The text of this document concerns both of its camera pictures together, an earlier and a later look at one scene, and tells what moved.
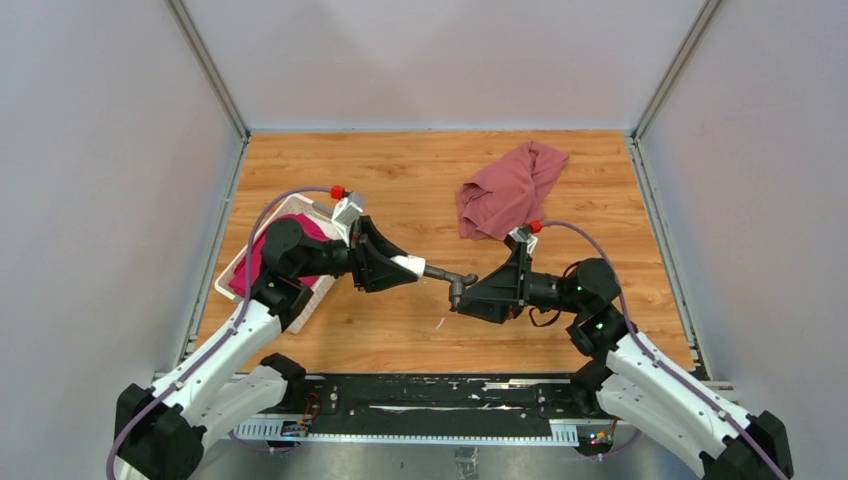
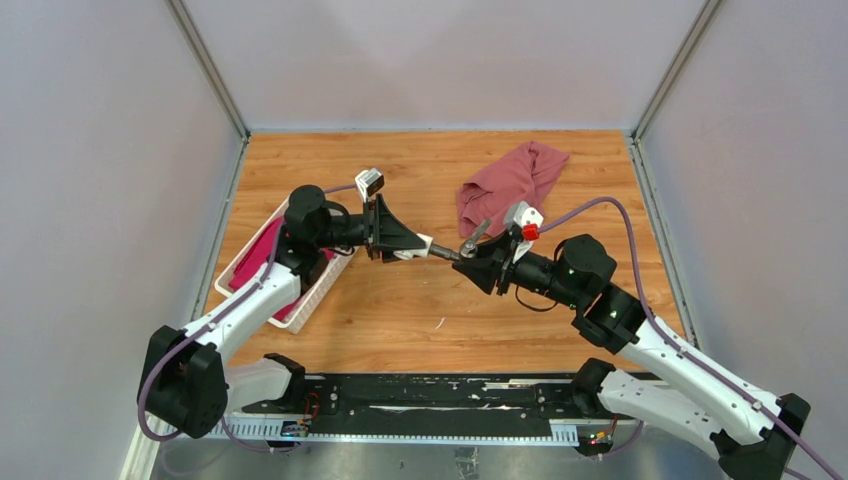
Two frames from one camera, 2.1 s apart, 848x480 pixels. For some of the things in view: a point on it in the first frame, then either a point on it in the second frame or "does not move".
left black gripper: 370,259 -> 382,230
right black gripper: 504,293 -> 496,261
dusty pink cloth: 508,195 does not move
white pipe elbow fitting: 414,264 -> 422,252
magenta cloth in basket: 239,280 does not move
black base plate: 348,402 does not move
